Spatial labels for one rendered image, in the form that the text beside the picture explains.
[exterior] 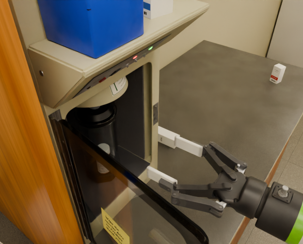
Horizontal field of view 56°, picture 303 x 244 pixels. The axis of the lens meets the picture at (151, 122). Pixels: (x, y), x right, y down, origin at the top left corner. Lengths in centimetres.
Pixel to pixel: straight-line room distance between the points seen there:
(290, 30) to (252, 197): 310
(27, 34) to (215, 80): 113
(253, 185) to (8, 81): 43
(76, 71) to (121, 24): 9
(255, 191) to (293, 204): 6
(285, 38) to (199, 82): 228
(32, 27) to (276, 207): 47
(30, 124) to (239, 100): 108
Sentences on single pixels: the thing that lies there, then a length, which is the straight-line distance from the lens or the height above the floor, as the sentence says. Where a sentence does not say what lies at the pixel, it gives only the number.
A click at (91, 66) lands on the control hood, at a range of 36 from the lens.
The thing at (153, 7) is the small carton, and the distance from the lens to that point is 49.
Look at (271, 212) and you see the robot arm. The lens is 55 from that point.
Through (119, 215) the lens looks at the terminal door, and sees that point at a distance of 48.
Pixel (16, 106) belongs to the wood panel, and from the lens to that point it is 34.
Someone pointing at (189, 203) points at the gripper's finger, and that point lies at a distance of 55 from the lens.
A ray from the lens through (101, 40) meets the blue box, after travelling 37.
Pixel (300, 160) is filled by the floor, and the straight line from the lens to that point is 256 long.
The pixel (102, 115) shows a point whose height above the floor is 125.
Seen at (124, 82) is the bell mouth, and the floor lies 133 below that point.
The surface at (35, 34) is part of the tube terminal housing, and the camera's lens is 44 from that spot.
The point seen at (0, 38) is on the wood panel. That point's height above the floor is 157.
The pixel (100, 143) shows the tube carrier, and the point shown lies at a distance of 74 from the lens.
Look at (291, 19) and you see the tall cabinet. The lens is 353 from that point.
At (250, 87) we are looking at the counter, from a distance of 144.
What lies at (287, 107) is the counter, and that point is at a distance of 136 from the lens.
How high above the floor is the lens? 168
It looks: 40 degrees down
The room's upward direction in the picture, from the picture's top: straight up
